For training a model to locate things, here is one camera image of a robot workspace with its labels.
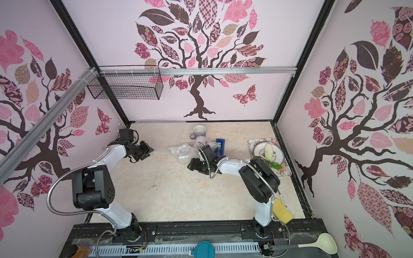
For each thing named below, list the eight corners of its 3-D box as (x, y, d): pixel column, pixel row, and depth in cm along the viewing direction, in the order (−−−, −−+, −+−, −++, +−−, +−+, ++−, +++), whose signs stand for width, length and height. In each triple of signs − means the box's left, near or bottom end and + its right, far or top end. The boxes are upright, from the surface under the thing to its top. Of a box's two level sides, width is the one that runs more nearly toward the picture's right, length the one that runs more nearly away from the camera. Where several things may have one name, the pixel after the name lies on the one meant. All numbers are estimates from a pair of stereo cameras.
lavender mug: (191, 141, 111) (189, 134, 105) (191, 132, 116) (190, 124, 110) (205, 141, 111) (205, 134, 105) (206, 132, 116) (205, 124, 110)
